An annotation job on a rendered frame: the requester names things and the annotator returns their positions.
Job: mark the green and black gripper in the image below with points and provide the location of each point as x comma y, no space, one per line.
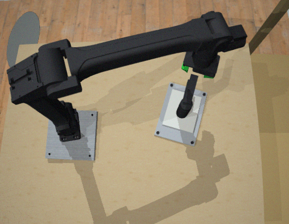
201,66

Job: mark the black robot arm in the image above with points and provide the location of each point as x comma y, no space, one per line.
44,73

